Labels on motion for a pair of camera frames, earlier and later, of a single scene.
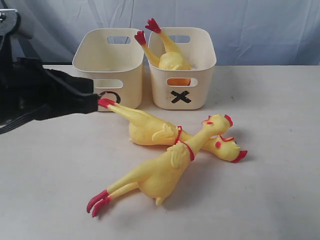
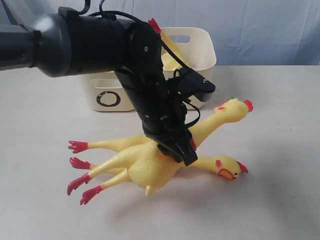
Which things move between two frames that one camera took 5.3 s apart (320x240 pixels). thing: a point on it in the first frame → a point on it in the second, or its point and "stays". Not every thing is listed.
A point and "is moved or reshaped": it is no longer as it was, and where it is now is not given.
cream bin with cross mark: [184, 89] stays
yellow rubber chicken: [158, 177] is moved or reshaped
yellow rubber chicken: [144, 131] → [226, 167]
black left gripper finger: [77, 86] → [186, 149]
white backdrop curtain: [247, 32] stays
